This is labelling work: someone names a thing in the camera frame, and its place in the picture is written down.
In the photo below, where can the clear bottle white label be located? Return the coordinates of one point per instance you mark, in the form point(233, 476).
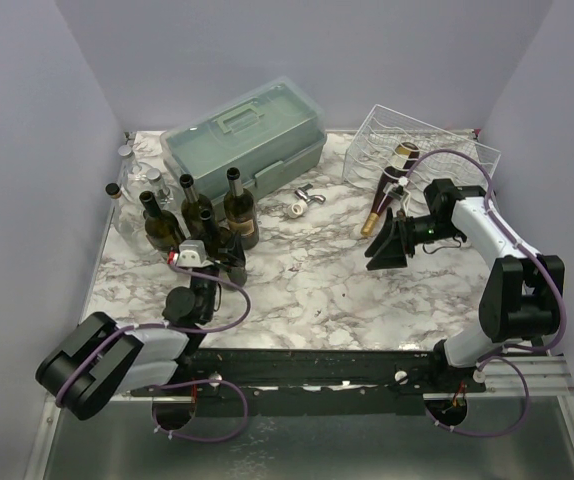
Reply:
point(128, 221)

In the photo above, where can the clear bottle silver cap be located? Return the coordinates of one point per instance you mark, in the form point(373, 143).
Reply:
point(163, 193)

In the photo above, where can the dark green bottle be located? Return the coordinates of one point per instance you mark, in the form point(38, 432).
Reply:
point(192, 206)

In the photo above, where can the green bottle black neck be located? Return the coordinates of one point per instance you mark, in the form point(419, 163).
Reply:
point(162, 228)

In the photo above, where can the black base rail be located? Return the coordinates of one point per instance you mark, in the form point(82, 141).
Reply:
point(273, 382)

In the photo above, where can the red wine bottle gold foil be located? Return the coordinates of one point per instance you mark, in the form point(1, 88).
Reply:
point(404, 157)

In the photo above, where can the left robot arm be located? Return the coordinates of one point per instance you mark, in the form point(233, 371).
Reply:
point(102, 357)

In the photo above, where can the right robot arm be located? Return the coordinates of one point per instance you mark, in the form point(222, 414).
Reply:
point(522, 297)

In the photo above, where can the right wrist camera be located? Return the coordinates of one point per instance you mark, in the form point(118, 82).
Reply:
point(399, 191)

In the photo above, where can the white wire wine rack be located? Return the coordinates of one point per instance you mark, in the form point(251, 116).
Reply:
point(379, 143)

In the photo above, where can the green plastic toolbox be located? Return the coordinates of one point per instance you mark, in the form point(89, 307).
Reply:
point(272, 135)

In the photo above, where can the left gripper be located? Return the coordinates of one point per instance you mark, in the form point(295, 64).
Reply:
point(235, 256)

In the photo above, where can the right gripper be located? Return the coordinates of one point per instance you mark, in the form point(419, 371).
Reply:
point(402, 236)

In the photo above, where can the green bottle silver foil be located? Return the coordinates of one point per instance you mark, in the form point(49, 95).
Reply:
point(240, 210)

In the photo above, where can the chrome white bottle stopper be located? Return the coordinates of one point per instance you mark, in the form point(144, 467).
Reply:
point(304, 200)

